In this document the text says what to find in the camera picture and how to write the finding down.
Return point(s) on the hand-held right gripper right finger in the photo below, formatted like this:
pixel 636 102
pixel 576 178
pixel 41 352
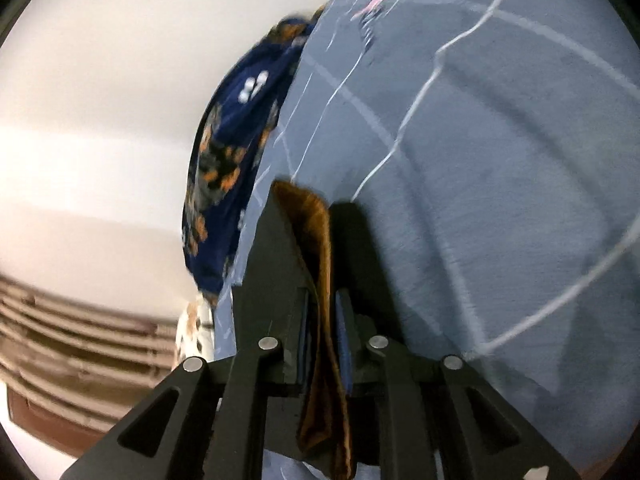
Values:
pixel 345 340

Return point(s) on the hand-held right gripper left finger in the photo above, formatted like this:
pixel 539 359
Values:
pixel 300 340

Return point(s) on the black pants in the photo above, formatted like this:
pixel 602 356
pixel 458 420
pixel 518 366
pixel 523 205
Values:
pixel 320 270

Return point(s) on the white floral pillow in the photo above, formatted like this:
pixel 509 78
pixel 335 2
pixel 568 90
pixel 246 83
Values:
pixel 192 330

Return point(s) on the blue grid bedsheet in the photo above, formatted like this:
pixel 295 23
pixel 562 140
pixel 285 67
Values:
pixel 500 185

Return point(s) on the beige patterned curtain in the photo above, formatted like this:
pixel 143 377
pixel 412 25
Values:
pixel 75 350

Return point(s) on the navy dog print blanket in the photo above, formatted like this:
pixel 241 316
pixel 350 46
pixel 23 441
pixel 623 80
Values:
pixel 225 125

